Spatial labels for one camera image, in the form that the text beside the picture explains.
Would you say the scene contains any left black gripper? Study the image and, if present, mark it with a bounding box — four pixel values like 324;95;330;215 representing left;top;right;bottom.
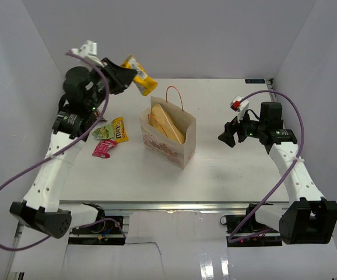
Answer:
87;57;138;111

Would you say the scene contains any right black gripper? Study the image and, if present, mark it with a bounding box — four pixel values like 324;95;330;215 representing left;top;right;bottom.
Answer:
219;107;266;148

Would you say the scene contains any yellow snack bar wrapper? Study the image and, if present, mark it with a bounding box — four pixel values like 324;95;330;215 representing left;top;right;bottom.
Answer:
121;54;158;96

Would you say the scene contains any brown chips bag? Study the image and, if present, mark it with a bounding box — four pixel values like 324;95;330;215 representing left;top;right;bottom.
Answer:
148;103;185;144

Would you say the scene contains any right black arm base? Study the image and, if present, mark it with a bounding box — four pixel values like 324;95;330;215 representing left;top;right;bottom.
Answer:
219;204;282;248

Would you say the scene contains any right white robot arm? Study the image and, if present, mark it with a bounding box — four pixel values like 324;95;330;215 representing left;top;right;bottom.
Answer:
218;96;337;244

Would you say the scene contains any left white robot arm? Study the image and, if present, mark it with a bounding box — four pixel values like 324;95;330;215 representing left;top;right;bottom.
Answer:
9;58;137;239

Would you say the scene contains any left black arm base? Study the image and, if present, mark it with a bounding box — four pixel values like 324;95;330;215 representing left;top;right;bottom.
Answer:
68;203;128;246

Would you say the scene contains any beige paper bag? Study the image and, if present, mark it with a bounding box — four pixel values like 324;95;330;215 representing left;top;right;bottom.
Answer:
139;85;196;169

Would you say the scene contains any purple candy wrapper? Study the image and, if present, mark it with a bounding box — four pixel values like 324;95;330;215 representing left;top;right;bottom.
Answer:
94;110;107;122

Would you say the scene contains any light green snack packet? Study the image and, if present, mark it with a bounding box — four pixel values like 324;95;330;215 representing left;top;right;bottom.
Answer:
92;124;114;140

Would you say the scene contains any yellow m&m's packet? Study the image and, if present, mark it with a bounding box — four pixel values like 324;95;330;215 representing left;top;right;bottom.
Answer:
112;117;128;143

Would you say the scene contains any right blue label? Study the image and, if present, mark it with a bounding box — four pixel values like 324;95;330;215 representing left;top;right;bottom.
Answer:
245;79;266;84

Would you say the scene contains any pink candy packet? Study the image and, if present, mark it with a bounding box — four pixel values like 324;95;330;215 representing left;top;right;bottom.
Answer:
92;139;118;159

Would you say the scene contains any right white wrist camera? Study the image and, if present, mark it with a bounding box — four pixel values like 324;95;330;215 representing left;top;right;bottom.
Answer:
230;96;249;122

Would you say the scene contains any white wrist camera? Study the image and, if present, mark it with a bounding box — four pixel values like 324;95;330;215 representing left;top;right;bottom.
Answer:
70;40;100;63
230;96;249;122

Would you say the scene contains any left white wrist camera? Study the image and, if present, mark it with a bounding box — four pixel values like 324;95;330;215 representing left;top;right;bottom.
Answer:
70;40;100;63

